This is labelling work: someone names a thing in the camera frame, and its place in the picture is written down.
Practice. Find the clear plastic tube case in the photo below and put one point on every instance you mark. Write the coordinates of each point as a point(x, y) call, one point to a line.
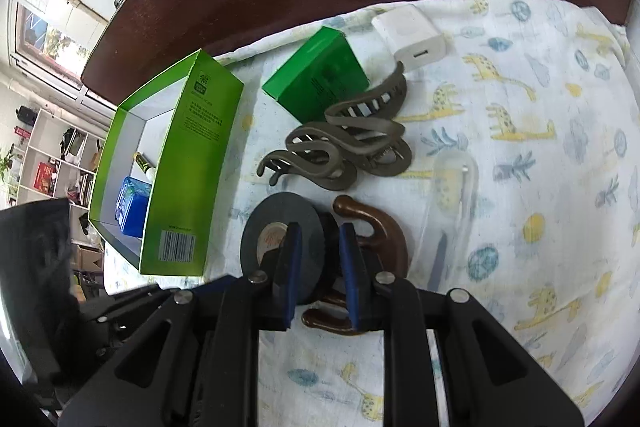
point(447, 224)

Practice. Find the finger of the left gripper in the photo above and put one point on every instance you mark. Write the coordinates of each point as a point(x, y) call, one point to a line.
point(112, 313)
point(108, 342)

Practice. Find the blue chewing gum container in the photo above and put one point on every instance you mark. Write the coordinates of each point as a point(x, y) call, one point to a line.
point(131, 204)

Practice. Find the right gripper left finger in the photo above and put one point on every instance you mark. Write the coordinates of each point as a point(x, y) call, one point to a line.
point(195, 364)

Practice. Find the white shelf unit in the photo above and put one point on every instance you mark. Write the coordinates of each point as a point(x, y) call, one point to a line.
point(57, 159)

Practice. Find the large green open box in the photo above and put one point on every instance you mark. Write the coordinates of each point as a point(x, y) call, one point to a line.
point(181, 121)

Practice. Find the black electrical tape roll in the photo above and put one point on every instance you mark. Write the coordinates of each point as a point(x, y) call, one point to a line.
point(265, 231)

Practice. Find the black marker white cap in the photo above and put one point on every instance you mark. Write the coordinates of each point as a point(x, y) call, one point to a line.
point(145, 166)

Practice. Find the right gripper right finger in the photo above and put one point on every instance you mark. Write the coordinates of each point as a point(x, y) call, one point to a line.
point(489, 378)

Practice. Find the brown wooden comb massager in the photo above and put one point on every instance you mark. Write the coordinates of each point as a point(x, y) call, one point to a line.
point(387, 241)

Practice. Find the grey-brown hair claw clip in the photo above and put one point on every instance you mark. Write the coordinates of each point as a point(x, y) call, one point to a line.
point(359, 134)

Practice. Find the small green box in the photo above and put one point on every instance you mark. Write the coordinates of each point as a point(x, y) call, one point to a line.
point(321, 73)

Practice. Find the white USB charger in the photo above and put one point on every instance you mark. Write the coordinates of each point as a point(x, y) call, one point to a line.
point(410, 36)

